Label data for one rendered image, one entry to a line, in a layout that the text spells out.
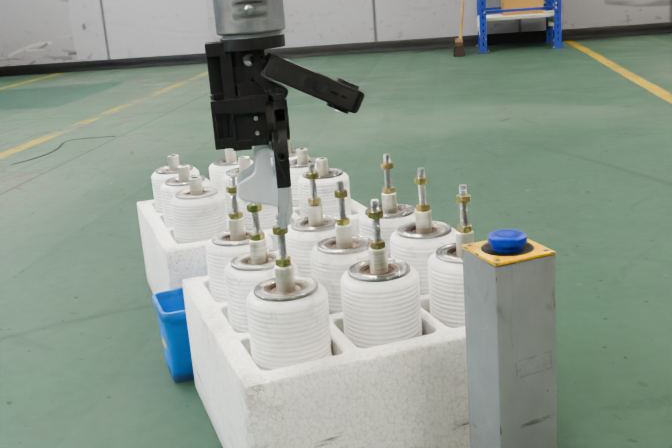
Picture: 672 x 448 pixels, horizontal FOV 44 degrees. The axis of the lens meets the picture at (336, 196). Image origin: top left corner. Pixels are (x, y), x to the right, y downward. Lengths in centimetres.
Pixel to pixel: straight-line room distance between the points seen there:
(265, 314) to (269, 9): 33
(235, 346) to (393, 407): 20
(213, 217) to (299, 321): 55
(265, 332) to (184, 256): 50
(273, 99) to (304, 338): 27
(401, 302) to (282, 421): 19
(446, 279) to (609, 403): 34
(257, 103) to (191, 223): 60
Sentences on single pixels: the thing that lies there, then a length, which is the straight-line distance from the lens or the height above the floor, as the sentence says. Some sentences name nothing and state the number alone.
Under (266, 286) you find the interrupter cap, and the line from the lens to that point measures 99.
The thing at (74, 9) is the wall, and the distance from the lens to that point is 792.
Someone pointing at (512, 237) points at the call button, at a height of 33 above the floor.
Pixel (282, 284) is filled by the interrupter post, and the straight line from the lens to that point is 97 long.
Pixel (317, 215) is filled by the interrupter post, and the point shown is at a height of 27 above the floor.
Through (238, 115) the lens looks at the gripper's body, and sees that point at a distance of 90.
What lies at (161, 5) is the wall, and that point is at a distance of 762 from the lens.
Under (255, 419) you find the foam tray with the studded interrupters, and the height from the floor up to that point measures 14.
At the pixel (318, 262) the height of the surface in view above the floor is 24.
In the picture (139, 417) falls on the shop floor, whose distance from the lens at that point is 129.
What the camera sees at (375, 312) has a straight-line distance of 98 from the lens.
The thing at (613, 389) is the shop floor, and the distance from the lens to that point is 129.
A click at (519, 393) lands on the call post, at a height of 17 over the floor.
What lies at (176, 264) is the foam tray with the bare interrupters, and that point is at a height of 15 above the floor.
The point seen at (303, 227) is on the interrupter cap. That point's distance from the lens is 121.
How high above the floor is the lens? 59
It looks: 14 degrees down
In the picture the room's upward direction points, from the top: 4 degrees counter-clockwise
